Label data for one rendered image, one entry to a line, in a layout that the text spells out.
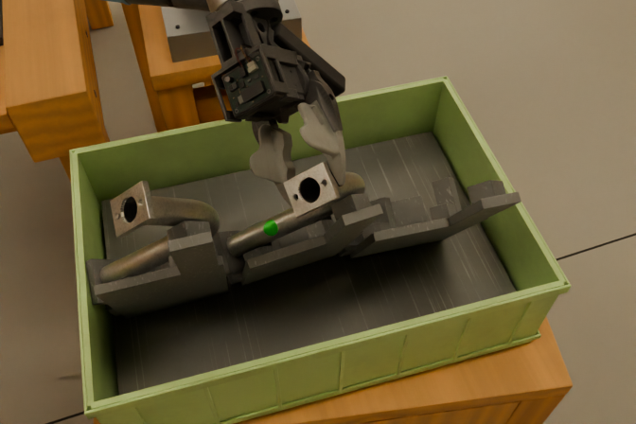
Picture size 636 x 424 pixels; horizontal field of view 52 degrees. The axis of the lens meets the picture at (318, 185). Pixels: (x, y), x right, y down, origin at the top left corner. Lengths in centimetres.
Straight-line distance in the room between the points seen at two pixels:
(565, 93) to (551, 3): 56
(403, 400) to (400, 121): 47
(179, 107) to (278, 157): 69
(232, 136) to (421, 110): 33
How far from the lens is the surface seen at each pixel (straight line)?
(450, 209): 86
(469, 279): 101
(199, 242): 67
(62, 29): 139
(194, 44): 131
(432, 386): 99
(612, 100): 267
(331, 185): 66
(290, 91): 66
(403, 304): 98
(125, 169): 108
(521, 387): 102
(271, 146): 70
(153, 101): 208
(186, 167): 109
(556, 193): 229
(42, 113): 127
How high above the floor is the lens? 170
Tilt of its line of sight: 52 degrees down
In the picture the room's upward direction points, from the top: straight up
